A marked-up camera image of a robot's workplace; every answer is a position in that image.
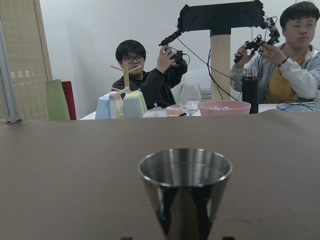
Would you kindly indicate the black thermos bottle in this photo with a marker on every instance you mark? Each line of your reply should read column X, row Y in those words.
column 250, row 89

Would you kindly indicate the wine glass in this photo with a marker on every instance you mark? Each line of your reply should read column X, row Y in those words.
column 190, row 98

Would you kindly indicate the wooden cup rack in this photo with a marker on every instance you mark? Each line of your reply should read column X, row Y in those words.
column 123, row 104

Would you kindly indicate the steel double jigger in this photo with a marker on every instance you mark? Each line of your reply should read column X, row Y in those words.
column 185, row 187

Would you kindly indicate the pink bowl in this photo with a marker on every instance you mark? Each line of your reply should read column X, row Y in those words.
column 224, row 107

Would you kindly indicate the person in black jacket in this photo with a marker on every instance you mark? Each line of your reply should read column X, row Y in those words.
column 156, row 85

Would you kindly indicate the person in grey hoodie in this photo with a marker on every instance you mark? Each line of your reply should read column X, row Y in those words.
column 288, row 73

